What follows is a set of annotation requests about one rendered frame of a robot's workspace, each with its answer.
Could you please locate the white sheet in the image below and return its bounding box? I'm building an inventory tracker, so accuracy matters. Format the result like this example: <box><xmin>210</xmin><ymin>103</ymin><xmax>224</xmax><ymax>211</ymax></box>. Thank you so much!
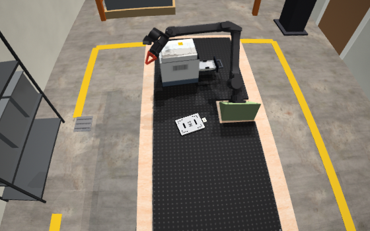
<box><xmin>200</xmin><ymin>61</ymin><xmax>214</xmax><ymax>69</ymax></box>

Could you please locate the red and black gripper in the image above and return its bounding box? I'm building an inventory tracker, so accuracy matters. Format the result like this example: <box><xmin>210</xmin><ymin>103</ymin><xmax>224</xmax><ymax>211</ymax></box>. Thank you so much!
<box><xmin>145</xmin><ymin>44</ymin><xmax>164</xmax><ymax>64</ymax></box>

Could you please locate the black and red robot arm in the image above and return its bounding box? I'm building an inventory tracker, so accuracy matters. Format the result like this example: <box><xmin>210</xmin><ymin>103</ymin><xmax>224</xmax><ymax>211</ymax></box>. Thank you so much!
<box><xmin>143</xmin><ymin>21</ymin><xmax>246</xmax><ymax>103</ymax></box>

